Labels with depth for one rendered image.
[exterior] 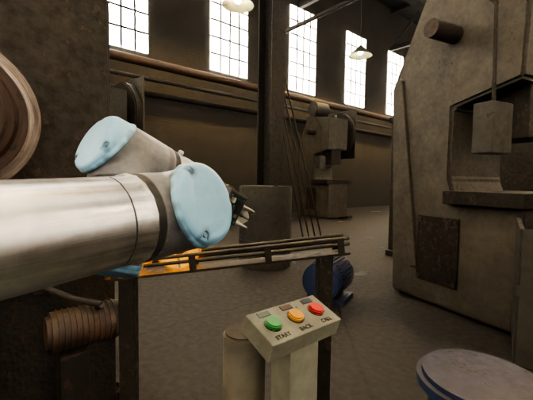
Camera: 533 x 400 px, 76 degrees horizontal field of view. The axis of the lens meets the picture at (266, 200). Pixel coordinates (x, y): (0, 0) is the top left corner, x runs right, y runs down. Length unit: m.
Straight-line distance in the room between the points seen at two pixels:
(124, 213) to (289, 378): 0.69
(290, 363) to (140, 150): 0.61
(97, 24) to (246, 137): 7.87
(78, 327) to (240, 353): 0.52
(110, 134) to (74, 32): 1.09
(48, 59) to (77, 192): 1.24
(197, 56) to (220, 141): 2.04
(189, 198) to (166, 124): 7.84
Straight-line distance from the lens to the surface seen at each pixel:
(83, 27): 1.59
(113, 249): 0.31
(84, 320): 1.24
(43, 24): 1.56
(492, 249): 2.63
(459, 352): 1.27
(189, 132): 8.40
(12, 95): 1.30
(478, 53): 2.81
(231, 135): 9.02
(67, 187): 0.30
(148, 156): 0.52
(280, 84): 5.36
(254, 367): 1.02
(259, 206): 3.50
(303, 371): 0.94
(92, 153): 0.51
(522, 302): 1.97
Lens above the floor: 0.94
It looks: 3 degrees down
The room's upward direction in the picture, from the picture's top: 1 degrees clockwise
